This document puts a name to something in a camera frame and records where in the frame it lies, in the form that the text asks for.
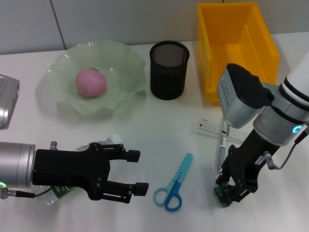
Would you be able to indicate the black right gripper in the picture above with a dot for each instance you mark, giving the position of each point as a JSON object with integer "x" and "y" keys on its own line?
{"x": 246, "y": 162}

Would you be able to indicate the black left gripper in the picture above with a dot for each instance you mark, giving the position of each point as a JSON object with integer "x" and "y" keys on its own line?
{"x": 70, "y": 169}

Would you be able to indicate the green plastic wrapper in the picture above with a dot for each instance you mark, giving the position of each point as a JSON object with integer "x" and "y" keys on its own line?
{"x": 223, "y": 194}

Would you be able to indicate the clear green-label water bottle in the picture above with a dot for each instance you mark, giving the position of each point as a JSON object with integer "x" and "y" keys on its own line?
{"x": 62, "y": 189}

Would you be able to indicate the pink toy peach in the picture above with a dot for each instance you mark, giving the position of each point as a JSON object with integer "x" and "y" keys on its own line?
{"x": 91, "y": 82}

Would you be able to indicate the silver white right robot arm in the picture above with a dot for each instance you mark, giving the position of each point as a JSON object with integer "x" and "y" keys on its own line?
{"x": 265, "y": 96}

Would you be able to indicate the silver white pen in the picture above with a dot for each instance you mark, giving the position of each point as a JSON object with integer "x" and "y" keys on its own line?
{"x": 222, "y": 149}

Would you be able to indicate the blue scissors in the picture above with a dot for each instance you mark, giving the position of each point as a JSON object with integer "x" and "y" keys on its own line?
{"x": 177, "y": 183}

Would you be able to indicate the clear plastic ruler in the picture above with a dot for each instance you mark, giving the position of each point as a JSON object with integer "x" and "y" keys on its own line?
{"x": 207, "y": 126}

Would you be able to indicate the green wavy glass fruit plate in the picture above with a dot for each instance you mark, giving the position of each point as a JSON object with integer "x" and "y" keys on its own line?
{"x": 116, "y": 96}

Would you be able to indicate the black mesh pen holder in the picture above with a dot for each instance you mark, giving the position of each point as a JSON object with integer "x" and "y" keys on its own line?
{"x": 169, "y": 72}

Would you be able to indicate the yellow plastic bin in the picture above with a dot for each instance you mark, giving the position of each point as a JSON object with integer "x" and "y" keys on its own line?
{"x": 224, "y": 36}

